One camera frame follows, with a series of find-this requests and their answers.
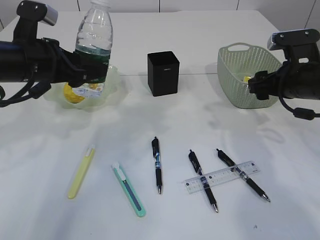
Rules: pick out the yellow-green utility knife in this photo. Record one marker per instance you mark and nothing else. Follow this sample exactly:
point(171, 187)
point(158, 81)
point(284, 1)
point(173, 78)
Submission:
point(81, 172)

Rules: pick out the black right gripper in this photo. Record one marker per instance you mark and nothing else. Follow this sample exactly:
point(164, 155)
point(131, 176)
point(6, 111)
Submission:
point(265, 84)

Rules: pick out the clear water bottle green label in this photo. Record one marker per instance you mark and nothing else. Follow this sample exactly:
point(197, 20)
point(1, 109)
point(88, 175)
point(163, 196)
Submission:
point(94, 41)

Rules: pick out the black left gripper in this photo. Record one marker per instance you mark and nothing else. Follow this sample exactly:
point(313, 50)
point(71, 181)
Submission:
point(50, 63)

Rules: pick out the green woven plastic basket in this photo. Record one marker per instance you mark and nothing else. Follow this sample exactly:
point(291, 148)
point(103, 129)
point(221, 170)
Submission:
point(237, 61)

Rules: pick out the clear plastic ruler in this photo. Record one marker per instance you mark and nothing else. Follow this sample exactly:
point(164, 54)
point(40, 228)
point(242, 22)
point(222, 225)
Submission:
point(219, 177)

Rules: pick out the black pen middle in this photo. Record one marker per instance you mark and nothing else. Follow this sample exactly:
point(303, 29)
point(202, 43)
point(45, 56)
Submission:
point(205, 185)

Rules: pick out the black pen right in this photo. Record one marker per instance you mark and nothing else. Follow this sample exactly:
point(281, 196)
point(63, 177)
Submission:
point(243, 175)

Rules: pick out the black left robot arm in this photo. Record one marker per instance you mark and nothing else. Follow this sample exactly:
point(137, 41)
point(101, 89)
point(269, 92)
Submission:
point(13, 66)

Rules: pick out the black pen left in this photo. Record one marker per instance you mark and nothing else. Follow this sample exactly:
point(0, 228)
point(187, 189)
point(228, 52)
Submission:
point(157, 158)

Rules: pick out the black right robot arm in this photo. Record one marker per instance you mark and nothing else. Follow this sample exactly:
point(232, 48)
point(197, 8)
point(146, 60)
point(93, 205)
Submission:
point(303, 83)

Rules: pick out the black square pen holder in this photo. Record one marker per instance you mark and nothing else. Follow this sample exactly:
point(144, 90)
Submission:
point(162, 73)

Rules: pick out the translucent green wavy glass plate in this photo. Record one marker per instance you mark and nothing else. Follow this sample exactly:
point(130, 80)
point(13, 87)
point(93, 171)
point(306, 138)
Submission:
point(110, 93)

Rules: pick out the black pen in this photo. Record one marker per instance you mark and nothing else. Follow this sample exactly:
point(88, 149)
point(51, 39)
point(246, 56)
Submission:
point(205, 185)
point(157, 158)
point(243, 175)

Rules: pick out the teal utility knife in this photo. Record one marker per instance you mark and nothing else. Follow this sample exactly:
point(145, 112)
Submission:
point(128, 190)

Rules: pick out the yellow pear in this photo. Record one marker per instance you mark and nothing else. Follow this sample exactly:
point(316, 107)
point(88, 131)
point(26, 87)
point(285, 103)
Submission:
point(72, 96)

